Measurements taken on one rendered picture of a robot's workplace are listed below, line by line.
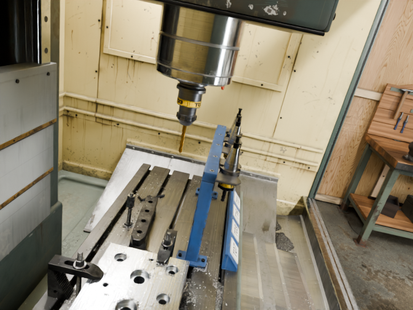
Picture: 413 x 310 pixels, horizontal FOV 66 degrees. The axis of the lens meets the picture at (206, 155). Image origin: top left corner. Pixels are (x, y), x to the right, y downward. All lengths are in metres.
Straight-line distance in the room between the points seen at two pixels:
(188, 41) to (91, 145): 1.47
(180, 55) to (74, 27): 1.32
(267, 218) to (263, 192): 0.17
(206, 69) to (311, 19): 0.19
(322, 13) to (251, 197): 1.32
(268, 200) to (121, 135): 0.90
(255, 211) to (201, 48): 1.23
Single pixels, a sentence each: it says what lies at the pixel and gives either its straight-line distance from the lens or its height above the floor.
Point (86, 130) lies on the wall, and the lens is 1.96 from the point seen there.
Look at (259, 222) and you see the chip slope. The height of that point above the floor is 0.73.
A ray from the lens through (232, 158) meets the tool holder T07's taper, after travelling 0.92.
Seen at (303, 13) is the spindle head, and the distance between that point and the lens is 0.53.
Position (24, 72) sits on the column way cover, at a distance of 0.92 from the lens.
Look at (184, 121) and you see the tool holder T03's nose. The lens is 0.66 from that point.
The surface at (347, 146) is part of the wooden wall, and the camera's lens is 3.64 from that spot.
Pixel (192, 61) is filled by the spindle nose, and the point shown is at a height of 1.54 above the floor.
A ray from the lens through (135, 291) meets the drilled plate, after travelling 0.84.
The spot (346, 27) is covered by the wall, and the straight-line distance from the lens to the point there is 1.71.
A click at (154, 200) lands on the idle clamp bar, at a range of 1.21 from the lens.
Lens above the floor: 1.61
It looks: 23 degrees down
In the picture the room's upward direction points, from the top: 12 degrees clockwise
